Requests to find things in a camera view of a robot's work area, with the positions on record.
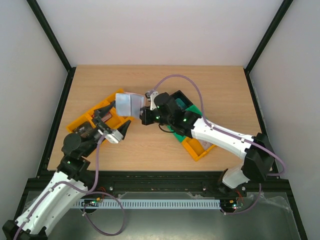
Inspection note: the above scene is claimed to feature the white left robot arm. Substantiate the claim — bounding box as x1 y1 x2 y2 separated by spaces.
2 101 131 240

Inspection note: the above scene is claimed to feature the black storage bin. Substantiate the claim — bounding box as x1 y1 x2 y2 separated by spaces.
170 90 193 110

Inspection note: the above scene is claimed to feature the red card stack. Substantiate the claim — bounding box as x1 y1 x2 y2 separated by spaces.
99 112 112 123

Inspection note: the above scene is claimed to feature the yellow single storage bin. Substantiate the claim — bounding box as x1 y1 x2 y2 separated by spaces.
181 137 216 162

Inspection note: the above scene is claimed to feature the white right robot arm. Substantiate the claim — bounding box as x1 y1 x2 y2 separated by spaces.
140 91 275 196

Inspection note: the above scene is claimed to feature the white slotted cable duct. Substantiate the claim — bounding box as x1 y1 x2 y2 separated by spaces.
71 199 221 210

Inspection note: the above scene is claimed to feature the pale pink card stack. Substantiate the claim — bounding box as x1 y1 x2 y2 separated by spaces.
198 140 212 151

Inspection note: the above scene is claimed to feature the yellow triple storage bin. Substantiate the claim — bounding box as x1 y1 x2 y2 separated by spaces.
66 87 136 153

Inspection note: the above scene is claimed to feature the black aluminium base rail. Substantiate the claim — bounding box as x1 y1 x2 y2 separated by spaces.
22 171 293 198

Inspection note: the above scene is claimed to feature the purple floor cable loop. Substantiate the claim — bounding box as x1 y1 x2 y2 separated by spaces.
81 191 126 236

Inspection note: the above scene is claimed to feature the teal card stack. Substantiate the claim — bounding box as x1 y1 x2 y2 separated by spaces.
175 98 187 110

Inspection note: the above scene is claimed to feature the green storage bin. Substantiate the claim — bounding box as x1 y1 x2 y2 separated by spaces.
166 104 202 143

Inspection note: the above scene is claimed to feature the black card stack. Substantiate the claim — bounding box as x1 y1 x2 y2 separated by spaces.
72 121 94 138

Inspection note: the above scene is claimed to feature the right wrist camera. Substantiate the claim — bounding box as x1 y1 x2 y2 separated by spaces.
145 91 159 111

